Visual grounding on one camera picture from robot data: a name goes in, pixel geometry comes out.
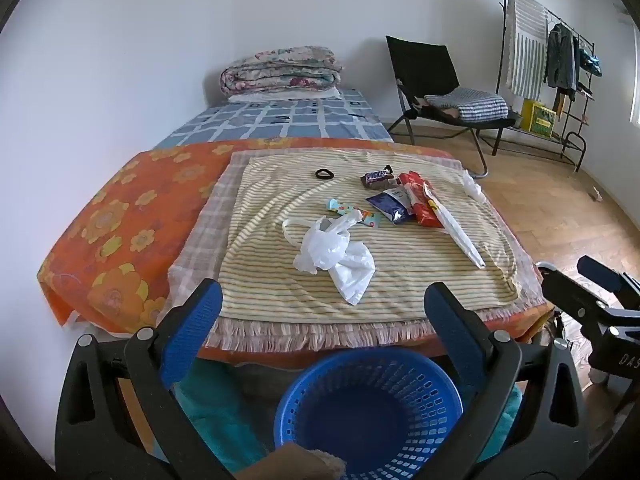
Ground black folding chair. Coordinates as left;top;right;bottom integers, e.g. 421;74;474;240
385;35;518;178

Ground window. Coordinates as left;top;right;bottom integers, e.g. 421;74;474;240
627;10;640;126

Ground red snack packet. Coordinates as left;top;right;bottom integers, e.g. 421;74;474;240
396;170;446;228

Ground dark hanging jacket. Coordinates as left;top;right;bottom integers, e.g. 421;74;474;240
544;22;581;103

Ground blue plastic basket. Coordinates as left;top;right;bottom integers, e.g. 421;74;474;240
274;347;463;480

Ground teal hanging garment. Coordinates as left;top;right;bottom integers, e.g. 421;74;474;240
580;45;603;77

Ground white plastic bag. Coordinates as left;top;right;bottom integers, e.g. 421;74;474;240
281;210;376;306

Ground small colourful candy wrapper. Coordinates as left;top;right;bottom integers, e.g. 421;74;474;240
325;198;382;228

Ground grey knitted cloth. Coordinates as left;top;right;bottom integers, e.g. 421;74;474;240
424;87;496;111

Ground brown chocolate bar wrapper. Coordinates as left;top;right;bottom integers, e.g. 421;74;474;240
360;165;396;190

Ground crumpled white tissue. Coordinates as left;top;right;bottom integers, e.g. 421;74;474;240
460;169;486;203

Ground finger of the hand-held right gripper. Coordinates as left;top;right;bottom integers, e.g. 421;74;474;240
577;255;640;306
536;261;610;322

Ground yellow box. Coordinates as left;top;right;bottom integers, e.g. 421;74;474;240
520;99;557;138

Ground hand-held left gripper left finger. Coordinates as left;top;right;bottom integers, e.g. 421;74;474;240
55;278;236;480

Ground pink plaid fringed blanket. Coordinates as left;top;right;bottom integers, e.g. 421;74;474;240
167;147;548;353

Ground folded floral quilt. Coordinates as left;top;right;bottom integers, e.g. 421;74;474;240
220;47;346;97

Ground hanging striped towel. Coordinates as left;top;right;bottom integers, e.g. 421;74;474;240
505;0;550;101

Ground blue foil packet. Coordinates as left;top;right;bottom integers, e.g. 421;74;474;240
365;187;416;225

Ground long white wrapper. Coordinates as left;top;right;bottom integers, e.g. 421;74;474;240
422;182;487;268

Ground orange floral blanket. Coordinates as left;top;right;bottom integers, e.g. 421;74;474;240
37;137;551;366

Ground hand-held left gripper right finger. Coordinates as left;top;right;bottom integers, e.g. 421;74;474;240
423;281;591;480

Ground black metal clothes rack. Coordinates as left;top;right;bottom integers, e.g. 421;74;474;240
499;0;598;173

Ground yellow striped towel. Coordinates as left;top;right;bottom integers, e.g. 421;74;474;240
217;149;523;323

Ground blue checked bed sheet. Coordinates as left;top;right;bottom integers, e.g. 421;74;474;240
152;87;396;150

